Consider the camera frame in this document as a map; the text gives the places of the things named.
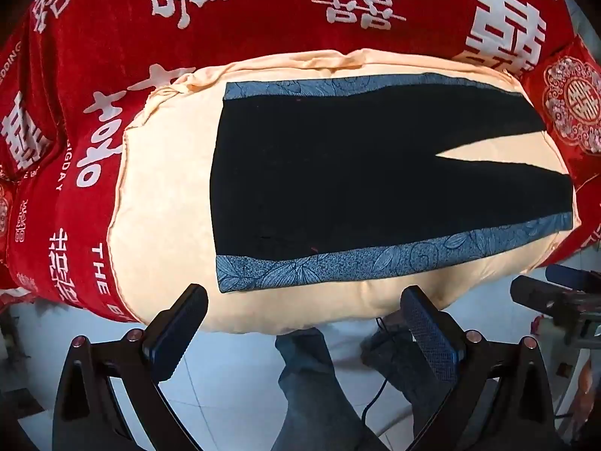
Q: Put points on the red embroidered pillow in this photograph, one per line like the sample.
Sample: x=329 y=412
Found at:
x=570 y=98

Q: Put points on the red printed blanket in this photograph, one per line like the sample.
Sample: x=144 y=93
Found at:
x=281 y=19

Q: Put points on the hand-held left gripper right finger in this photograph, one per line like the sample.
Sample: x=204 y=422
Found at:
x=431 y=338

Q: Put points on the red packet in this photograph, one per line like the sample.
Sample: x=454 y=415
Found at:
x=537 y=325

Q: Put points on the orange cloth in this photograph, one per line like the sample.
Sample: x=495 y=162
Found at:
x=589 y=385

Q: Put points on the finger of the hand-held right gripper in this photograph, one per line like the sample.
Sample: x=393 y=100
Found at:
x=570 y=275
x=535 y=293

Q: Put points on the cream quilt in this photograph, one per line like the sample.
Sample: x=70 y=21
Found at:
x=164 y=221

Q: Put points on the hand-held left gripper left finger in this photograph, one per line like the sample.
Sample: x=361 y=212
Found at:
x=177 y=338

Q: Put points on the black pants with blue trim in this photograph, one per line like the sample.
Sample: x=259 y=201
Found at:
x=352 y=159

